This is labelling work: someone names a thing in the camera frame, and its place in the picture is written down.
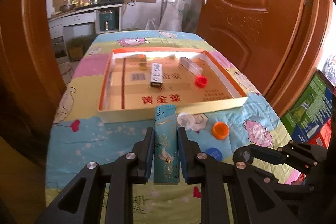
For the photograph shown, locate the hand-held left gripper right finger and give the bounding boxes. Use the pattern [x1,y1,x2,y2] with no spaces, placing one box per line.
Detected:
[178,127,302,224]

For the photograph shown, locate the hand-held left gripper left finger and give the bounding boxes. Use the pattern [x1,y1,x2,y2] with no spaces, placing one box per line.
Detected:
[34,127,155,224]

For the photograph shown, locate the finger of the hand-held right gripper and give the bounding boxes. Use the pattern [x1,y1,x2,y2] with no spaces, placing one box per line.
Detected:
[233,144,319,174]
[277,140,328,160]

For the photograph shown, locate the teal lighter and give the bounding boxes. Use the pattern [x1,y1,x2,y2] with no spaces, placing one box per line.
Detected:
[154,105,181,186]

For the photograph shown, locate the blue bottle cap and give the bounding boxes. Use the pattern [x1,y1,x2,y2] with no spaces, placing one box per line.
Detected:
[205,147,223,161]

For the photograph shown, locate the clear white bottle cap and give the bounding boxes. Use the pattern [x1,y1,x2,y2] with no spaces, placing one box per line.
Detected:
[177,112,196,130]

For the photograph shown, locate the orange bottle cap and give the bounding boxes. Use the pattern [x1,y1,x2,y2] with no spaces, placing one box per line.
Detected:
[212,122,230,140]

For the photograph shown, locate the shallow orange-rimmed cardboard box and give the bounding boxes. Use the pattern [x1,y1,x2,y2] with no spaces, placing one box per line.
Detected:
[98,47,248,124]

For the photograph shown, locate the red bottle cap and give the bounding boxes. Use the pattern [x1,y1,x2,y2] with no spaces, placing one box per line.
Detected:
[195,75,208,87]

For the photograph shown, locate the white cartoon-print lighter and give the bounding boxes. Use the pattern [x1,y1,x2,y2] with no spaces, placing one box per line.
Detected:
[150,63,164,88]

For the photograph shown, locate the small clear plastic bottle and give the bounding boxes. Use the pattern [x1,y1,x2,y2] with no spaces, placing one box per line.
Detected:
[179,56,204,76]

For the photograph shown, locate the red printed carton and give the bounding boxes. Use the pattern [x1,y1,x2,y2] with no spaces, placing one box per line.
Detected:
[306,116,332,148]

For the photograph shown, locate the green printed carton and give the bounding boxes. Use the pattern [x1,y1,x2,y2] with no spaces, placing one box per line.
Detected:
[282,73,336,147]

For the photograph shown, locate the round metal stool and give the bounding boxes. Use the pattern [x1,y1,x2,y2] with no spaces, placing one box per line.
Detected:
[59,62,74,84]

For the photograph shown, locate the brown wooden door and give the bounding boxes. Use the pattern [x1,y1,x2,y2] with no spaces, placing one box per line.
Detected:
[196,0,307,98]

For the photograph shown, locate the crate with green plants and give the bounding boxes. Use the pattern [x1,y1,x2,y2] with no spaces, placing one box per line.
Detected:
[67,36,86,60]

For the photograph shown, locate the white plastic bag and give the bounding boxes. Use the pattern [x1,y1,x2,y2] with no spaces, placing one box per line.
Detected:
[146,17,161,31]

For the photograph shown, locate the brown wooden board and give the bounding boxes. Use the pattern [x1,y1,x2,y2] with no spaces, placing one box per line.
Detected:
[0,93,51,224]

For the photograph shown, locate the white woven sack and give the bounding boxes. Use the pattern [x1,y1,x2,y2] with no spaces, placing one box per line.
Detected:
[160,0,184,31]

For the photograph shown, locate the large clear plastic bag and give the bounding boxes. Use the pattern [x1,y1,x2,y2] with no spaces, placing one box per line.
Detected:
[182,0,200,31]

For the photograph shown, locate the teal air fryer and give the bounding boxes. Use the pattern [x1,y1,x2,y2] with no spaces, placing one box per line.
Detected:
[99,10,114,31]

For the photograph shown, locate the white kitchen counter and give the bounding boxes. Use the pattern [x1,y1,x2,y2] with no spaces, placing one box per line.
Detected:
[48,4,124,41]

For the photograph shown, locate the wooden door frame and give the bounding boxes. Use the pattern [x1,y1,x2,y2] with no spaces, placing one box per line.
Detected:
[0,0,335,122]

